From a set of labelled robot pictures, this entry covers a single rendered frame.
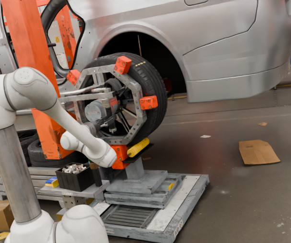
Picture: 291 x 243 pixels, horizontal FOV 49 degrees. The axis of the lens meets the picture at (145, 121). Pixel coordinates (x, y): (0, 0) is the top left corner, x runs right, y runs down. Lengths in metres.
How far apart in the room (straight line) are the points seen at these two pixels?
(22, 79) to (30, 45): 1.20
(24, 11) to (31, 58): 0.30
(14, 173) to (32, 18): 1.35
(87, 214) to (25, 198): 0.24
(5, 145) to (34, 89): 0.24
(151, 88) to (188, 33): 0.46
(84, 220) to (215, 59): 1.39
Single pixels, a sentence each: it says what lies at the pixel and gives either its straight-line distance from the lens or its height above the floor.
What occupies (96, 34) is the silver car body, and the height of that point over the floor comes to 1.34.
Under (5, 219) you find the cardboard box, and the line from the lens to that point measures 2.85.
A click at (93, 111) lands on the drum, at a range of 2.07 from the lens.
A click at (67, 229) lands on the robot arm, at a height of 0.61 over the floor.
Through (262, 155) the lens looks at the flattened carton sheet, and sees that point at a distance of 3.20.
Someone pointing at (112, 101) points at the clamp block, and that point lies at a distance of 1.92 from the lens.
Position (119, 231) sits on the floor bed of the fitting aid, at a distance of 2.27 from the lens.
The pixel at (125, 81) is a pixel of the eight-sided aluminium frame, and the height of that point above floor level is 1.01.
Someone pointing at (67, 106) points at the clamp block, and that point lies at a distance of 2.12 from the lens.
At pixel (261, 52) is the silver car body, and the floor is 1.03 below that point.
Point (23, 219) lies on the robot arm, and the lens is 1.34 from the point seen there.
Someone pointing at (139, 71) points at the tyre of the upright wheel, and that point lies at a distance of 2.11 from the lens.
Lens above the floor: 1.25
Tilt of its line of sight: 14 degrees down
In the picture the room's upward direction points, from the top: 11 degrees counter-clockwise
